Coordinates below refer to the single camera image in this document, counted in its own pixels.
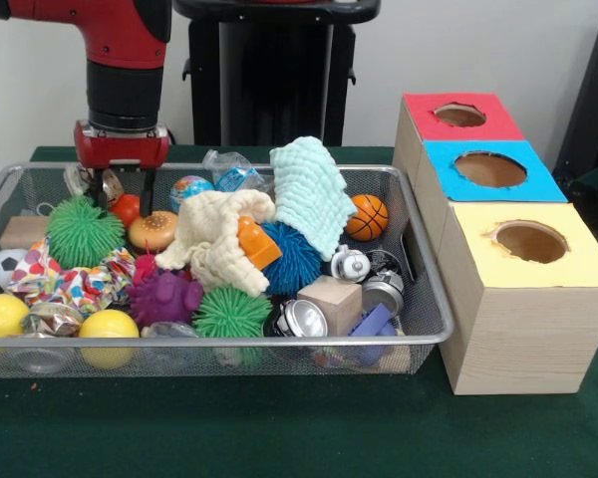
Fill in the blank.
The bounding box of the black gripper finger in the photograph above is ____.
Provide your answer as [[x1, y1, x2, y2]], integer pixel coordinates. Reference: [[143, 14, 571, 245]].
[[90, 168, 110, 211], [139, 168, 157, 219]]

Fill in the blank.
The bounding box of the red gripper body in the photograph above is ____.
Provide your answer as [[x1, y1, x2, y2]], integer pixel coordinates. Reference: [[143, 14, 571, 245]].
[[74, 119, 170, 173]]

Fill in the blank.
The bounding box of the mint green cloth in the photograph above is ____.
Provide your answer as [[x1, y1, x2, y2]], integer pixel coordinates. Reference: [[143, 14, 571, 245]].
[[269, 136, 358, 260]]

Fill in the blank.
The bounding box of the silver mesh bin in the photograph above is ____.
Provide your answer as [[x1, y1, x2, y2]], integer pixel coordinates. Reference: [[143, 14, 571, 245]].
[[0, 163, 454, 379]]

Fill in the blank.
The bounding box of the wooden box with three holes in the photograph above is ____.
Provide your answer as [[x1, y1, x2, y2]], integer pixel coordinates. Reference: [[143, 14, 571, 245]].
[[392, 92, 598, 397]]

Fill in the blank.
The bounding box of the red ball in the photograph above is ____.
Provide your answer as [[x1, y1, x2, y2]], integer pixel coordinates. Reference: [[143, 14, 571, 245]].
[[110, 193, 142, 228]]

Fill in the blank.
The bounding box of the green spiky ball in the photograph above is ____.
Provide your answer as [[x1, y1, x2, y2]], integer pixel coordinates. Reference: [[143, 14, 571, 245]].
[[45, 194, 127, 270], [192, 286, 274, 340]]

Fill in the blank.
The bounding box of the cream knitted cloth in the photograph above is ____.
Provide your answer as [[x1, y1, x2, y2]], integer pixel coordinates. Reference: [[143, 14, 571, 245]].
[[154, 188, 276, 295]]

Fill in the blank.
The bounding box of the polka dot cloth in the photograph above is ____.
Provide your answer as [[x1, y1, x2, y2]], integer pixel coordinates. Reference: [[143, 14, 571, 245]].
[[7, 237, 137, 315]]

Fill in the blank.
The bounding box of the purple rubber toy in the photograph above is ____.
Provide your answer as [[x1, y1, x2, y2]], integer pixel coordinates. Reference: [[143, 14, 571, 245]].
[[127, 271, 205, 330]]

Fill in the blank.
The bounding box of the yellow ball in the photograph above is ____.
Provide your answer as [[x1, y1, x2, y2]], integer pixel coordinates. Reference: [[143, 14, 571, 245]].
[[0, 293, 31, 339]]

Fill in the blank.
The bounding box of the blue spiky ball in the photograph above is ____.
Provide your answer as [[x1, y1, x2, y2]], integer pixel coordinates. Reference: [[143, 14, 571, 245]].
[[261, 221, 325, 296]]

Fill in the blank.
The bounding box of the wooden cube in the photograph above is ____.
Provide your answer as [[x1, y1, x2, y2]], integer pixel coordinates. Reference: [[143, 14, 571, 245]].
[[296, 275, 364, 336]]

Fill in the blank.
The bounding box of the orange basketball toy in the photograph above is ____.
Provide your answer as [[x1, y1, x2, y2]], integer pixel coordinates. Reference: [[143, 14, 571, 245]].
[[345, 193, 390, 242]]

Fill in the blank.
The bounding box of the dark green table cloth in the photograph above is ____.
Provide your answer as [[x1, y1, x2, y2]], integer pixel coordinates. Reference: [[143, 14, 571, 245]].
[[0, 143, 598, 478]]

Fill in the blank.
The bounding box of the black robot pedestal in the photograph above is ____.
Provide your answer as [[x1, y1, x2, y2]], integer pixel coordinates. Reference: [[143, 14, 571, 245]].
[[171, 0, 383, 147]]

